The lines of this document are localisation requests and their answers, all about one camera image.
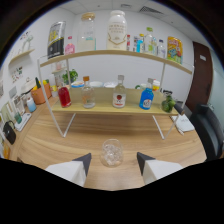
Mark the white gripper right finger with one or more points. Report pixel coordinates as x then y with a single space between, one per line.
156 168

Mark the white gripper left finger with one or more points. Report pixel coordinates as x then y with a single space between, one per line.
71 170

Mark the blue liquid bottle grey cap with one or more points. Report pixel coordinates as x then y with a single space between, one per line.
146 99

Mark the white milk bottle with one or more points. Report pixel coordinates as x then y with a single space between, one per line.
117 33

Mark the green cup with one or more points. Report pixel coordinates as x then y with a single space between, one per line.
18 118

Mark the white and blue cup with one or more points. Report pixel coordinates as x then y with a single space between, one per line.
31 105

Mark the round glass with ice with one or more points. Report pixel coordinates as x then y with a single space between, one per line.
111 154

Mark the black armchair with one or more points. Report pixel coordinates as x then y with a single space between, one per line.
208 130

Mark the white kitchen scale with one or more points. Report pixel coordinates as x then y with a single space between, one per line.
24 121

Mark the two-tier wooden shelf rack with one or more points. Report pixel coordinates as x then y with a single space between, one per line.
100 108

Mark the black kettle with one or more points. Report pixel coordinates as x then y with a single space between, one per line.
9 133

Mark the red liquid glass bottle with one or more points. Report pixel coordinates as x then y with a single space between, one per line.
64 97

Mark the orange basket with fruit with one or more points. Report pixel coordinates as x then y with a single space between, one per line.
41 95

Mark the green mug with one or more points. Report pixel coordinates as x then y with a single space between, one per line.
140 86

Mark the blue rimmed bowl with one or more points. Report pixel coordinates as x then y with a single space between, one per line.
77 84

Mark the white bowl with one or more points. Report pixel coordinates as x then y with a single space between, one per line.
96 84
110 85

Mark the green potted plant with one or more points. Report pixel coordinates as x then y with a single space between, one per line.
71 76

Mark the white kitchen appliance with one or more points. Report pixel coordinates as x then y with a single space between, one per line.
28 86

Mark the brown door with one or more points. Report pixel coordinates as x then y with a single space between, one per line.
200 76

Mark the clear bottle blue cap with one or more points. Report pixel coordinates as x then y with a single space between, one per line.
161 50

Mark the yellow printed can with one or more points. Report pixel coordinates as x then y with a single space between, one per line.
175 50

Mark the small pink bottle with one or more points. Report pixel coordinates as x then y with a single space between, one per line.
70 48

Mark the clear bottle green cap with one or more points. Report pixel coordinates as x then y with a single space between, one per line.
149 43

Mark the white vase ornament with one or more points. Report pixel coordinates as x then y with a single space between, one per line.
26 40

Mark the ceiling air vent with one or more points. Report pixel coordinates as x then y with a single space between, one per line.
150 10

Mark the white picture frame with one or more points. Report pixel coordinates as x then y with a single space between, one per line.
17 105

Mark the wooden wall shelf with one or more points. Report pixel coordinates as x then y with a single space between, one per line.
21 56

